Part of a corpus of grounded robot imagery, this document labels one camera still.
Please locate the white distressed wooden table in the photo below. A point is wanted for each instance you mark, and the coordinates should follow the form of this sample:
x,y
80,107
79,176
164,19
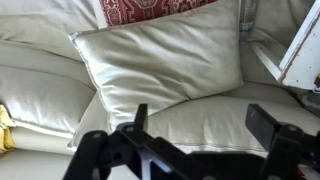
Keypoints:
x,y
303,56

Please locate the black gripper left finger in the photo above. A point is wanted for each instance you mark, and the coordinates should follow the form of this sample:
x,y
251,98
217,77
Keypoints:
x,y
141,116

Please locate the beige sofa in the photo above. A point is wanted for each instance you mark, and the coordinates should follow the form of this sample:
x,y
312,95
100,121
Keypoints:
x,y
43,100

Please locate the red patterned pillow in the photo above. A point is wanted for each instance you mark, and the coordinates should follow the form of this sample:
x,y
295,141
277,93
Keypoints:
x,y
140,10

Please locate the beige pillow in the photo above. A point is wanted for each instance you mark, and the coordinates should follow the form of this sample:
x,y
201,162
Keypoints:
x,y
160,63

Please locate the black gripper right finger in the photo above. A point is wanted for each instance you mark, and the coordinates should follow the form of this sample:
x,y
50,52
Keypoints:
x,y
261,125

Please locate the yellow floral quilt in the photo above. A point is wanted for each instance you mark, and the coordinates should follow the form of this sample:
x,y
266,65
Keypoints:
x,y
5,130

